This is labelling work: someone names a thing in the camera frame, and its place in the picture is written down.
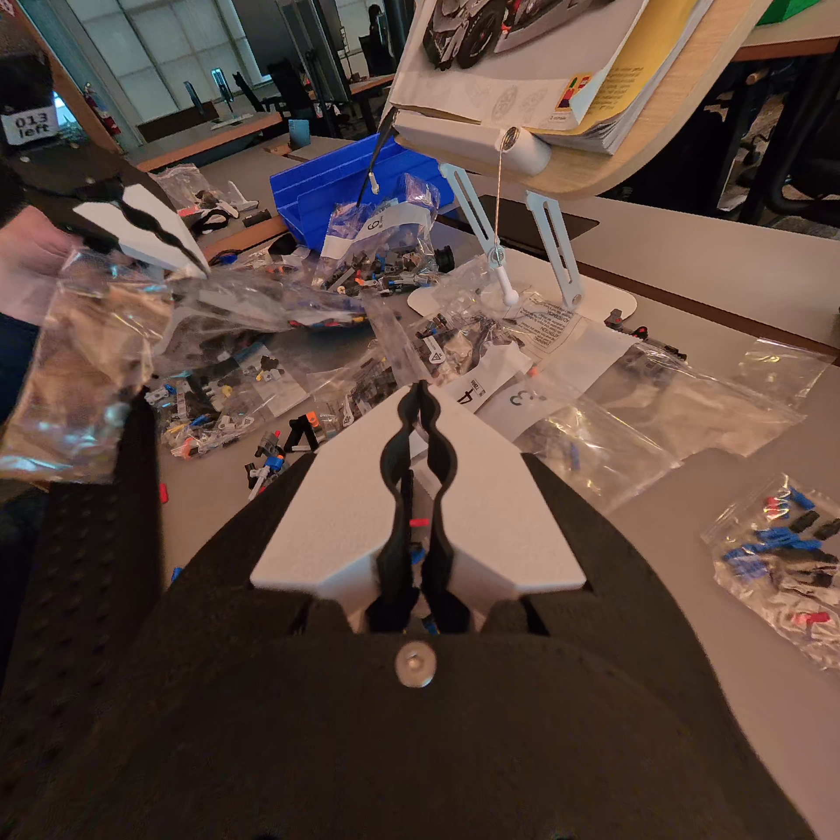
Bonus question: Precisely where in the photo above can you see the small bag of lego pieces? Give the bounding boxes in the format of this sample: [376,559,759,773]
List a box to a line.
[701,474,840,672]

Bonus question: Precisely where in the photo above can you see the long grey desk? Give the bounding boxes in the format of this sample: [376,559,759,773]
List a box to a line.
[131,72,395,173]

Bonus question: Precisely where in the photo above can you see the black perforated office chair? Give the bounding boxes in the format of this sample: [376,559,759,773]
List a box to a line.
[0,394,165,840]

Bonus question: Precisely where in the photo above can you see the scattered loose lego pieces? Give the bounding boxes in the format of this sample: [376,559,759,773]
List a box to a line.
[152,377,326,503]

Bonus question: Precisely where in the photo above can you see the black display screen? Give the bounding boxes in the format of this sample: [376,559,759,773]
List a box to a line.
[226,0,349,132]

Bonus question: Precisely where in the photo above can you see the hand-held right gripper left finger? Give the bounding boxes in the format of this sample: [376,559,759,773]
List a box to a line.
[249,381,419,632]

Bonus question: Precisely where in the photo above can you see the large clear lego bag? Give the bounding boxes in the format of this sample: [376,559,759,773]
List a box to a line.
[0,246,375,487]

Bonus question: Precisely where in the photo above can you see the yellow instruction booklet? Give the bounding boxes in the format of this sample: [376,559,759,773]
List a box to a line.
[545,0,716,155]

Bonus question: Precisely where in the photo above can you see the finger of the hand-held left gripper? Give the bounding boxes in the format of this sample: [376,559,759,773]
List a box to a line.
[113,184,212,277]
[71,200,199,278]

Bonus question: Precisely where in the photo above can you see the wooden book stand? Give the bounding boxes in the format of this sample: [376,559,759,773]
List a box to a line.
[357,0,775,326]

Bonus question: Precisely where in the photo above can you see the green box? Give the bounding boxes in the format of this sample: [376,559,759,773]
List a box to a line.
[758,0,815,26]

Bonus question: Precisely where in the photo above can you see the person's left hand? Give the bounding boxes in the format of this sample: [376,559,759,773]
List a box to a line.
[0,206,88,326]

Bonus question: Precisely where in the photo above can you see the red fire extinguisher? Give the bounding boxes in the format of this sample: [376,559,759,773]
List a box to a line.
[84,84,123,137]

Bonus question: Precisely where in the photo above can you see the blue plastic storage bin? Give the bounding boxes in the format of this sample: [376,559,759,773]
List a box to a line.
[270,134,460,253]

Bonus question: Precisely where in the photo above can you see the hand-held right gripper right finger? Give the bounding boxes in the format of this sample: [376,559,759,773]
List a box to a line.
[422,381,586,634]

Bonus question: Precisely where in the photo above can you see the pile of lego part bags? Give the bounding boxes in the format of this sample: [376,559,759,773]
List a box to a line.
[147,164,834,516]

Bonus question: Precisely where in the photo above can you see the grey car instruction booklet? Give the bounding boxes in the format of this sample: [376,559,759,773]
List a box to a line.
[387,0,651,129]

